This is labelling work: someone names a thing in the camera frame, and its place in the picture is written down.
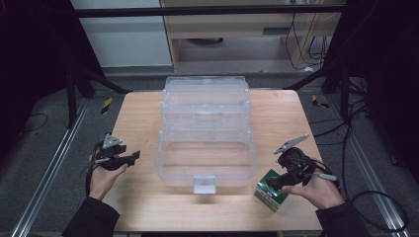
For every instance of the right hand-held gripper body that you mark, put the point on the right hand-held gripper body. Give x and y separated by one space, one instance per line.
298 164

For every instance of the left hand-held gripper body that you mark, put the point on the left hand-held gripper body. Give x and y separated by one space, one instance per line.
107 158

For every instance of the green cardboard box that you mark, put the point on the green cardboard box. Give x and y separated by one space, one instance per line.
268 197

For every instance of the clear plastic storage box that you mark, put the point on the clear plastic storage box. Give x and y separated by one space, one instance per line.
204 158

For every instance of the person's left hand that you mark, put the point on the person's left hand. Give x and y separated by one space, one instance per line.
103 182

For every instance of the person's right hand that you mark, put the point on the person's right hand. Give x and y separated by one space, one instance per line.
321 194

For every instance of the yellow black striped tape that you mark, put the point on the yellow black striped tape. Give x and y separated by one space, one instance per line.
318 102
106 106

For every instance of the black metal stand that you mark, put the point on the black metal stand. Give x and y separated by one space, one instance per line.
70 98
344 95

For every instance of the white cabinet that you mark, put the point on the white cabinet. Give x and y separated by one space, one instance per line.
125 39

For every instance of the black curtain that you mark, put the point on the black curtain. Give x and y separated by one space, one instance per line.
388 65
33 49

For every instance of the light wooden desk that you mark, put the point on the light wooden desk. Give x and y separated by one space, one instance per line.
230 26

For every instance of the aluminium floor rail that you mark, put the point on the aluminium floor rail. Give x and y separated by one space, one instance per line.
49 171
369 164

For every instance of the black horizontal frame bar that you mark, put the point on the black horizontal frame bar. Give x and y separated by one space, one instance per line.
197 11

